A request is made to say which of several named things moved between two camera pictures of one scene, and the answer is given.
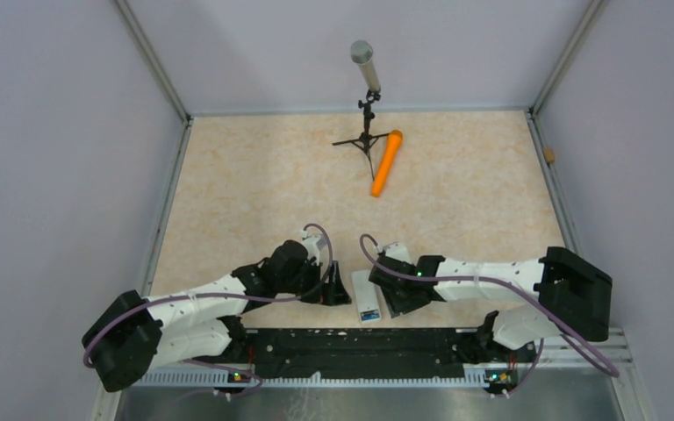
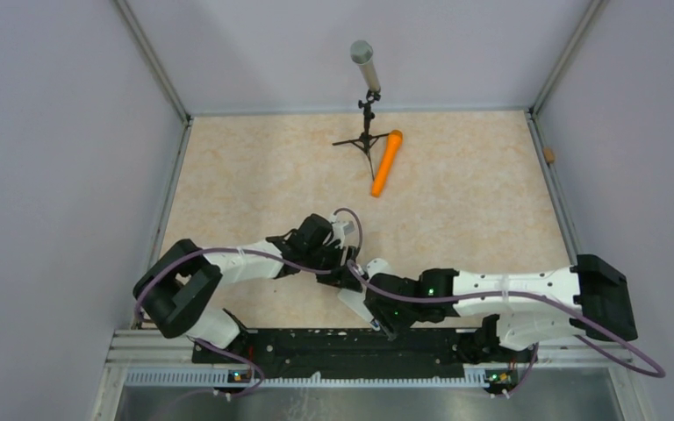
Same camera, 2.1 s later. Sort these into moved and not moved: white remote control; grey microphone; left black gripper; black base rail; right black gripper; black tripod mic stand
Moved: left black gripper; right black gripper
Not moved: white remote control; black base rail; black tripod mic stand; grey microphone
